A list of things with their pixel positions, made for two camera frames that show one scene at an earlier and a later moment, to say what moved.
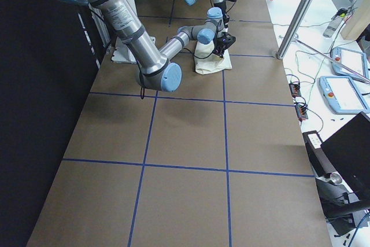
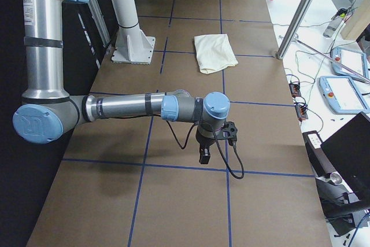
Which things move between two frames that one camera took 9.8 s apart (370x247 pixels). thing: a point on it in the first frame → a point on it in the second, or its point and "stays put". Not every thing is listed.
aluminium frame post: x=297 y=22 stays put
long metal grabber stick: x=357 y=74 stays put
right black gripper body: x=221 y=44 → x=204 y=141
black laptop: x=348 y=150 stays put
